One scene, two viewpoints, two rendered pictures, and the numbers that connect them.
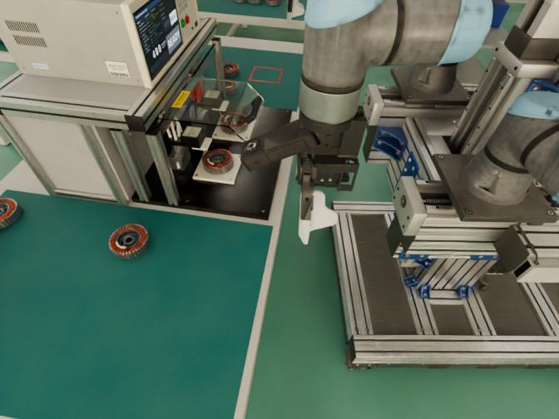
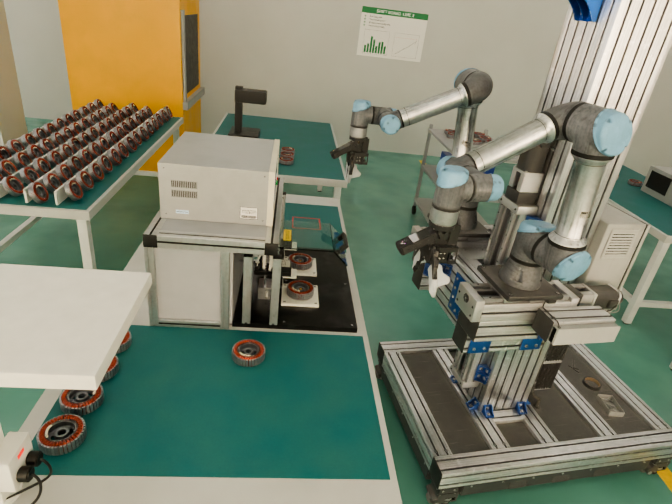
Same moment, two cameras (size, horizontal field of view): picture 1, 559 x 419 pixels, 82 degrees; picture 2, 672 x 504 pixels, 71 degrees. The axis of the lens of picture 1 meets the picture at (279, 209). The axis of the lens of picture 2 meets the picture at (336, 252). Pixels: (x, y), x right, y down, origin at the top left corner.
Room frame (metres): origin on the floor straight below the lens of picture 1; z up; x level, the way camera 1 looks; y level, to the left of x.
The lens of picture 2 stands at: (-0.73, 0.50, 1.84)
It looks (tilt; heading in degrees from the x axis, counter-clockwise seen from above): 27 degrees down; 346
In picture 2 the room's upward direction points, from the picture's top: 7 degrees clockwise
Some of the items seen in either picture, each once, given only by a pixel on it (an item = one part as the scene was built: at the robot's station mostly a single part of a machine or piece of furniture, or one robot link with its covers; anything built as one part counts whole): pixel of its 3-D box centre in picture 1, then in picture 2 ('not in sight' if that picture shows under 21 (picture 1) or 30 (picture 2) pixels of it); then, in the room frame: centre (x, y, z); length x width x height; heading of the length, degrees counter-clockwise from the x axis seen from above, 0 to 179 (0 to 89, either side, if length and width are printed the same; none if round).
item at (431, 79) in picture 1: (435, 68); (462, 213); (1.09, -0.50, 1.09); 0.15 x 0.15 x 0.10
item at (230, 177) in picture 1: (219, 166); (299, 295); (0.89, 0.23, 0.78); 0.15 x 0.15 x 0.01; 84
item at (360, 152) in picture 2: not in sight; (357, 150); (1.27, -0.03, 1.29); 0.09 x 0.08 x 0.12; 92
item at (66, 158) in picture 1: (68, 161); (189, 288); (0.73, 0.65, 0.91); 0.28 x 0.03 x 0.32; 84
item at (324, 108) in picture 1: (328, 94); (443, 214); (0.38, -0.06, 1.37); 0.08 x 0.08 x 0.05
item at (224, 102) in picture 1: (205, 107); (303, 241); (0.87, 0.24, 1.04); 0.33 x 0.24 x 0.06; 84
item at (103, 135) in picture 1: (155, 106); (241, 246); (1.04, 0.47, 0.92); 0.66 x 0.01 x 0.30; 174
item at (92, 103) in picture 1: (122, 57); (225, 206); (1.05, 0.54, 1.09); 0.68 x 0.44 x 0.05; 174
